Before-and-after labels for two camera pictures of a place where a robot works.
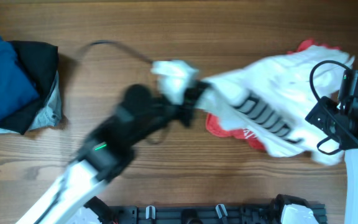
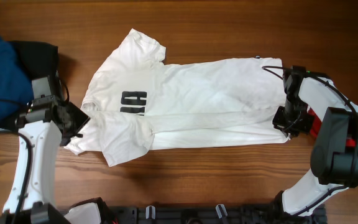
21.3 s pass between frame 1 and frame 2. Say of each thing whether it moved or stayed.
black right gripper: moved
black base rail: stayed
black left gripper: moved
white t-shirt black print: moved
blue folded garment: stayed
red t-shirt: moved
